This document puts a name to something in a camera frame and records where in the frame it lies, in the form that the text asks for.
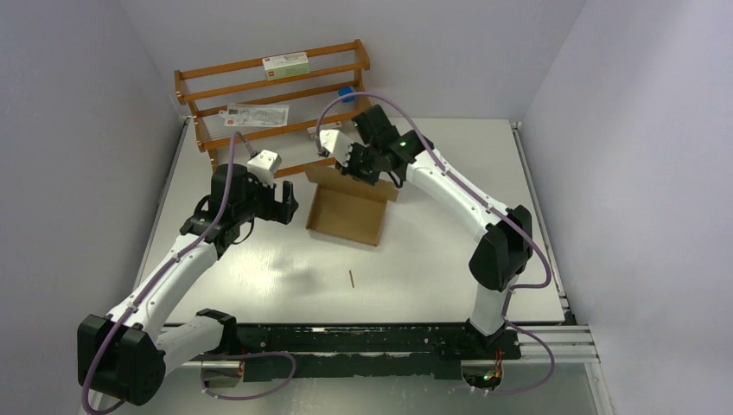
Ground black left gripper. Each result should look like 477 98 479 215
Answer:
233 169 297 224

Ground brown cardboard box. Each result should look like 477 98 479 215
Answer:
305 166 398 246

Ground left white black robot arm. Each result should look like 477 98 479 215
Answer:
77 163 299 414

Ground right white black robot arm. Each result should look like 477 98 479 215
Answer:
318 105 533 358

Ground blue small box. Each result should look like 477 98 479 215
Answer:
337 86 356 103

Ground green white box top shelf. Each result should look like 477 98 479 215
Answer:
262 52 310 81

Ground white flat blister package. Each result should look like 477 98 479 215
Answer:
218 105 290 127

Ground orange wooden shelf rack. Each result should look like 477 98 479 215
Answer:
174 39 371 178

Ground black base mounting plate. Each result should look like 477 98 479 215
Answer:
181 323 522 383

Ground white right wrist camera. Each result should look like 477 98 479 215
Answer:
317 129 354 167

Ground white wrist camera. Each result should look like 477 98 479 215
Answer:
245 150 282 188
317 129 354 167

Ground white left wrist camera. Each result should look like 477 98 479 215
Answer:
245 150 282 188

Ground aluminium rail frame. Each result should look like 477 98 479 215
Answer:
77 117 616 415

